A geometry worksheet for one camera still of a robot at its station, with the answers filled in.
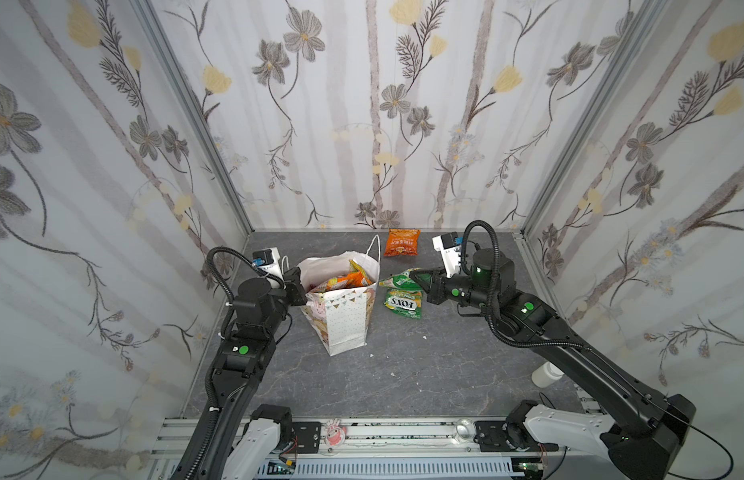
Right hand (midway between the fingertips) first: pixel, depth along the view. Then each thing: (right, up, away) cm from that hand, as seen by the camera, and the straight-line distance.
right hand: (410, 270), depth 64 cm
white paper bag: (-17, -13, +14) cm, 26 cm away
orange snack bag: (-13, -3, +19) cm, 23 cm away
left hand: (-27, +2, +6) cm, 28 cm away
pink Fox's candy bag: (-19, -4, +14) cm, 24 cm away
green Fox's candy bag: (-1, -3, +4) cm, 5 cm away
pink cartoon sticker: (-18, -40, +7) cm, 45 cm away
